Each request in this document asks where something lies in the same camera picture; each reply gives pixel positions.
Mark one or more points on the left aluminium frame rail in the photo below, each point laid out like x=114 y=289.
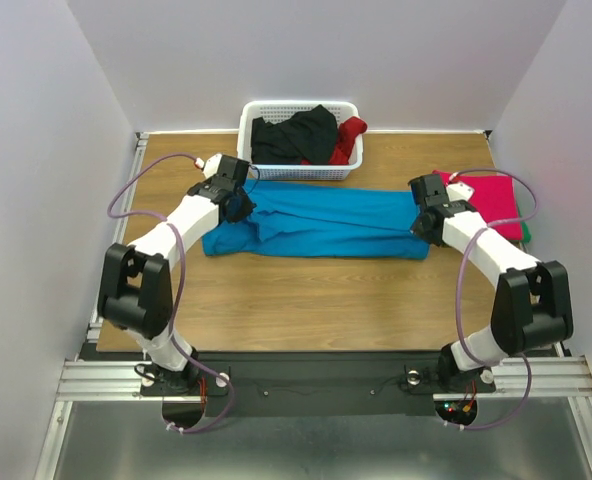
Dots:
x=125 y=201

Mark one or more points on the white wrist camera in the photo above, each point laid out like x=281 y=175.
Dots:
x=210 y=166
x=458 y=190

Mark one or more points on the folded green t shirt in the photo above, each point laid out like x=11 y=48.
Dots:
x=526 y=234

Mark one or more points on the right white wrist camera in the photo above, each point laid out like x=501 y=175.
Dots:
x=458 y=190

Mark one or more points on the black t shirt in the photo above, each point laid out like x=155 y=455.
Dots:
x=306 y=137

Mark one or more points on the front aluminium frame rail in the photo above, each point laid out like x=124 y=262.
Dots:
x=552 y=377

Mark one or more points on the folded pink t shirt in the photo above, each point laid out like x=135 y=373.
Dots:
x=493 y=197

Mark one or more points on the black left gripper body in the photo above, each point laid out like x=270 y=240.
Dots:
x=245 y=208

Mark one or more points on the blue t shirt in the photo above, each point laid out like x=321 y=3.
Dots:
x=299 y=220

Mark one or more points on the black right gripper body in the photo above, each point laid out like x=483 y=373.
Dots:
x=423 y=226

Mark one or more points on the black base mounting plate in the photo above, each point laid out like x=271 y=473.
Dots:
x=294 y=384

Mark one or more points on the aluminium frame rail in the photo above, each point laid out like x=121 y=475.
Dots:
x=532 y=306
x=125 y=201
x=552 y=377

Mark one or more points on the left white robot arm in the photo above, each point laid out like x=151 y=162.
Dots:
x=136 y=293

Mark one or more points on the red t shirt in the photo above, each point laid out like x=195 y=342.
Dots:
x=348 y=140

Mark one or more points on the right aluminium frame rail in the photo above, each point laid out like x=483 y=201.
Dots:
x=532 y=306

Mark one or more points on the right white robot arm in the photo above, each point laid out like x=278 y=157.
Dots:
x=457 y=362

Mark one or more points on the white perforated plastic basket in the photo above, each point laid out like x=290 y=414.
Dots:
x=279 y=110

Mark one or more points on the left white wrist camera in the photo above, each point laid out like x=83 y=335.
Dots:
x=210 y=166

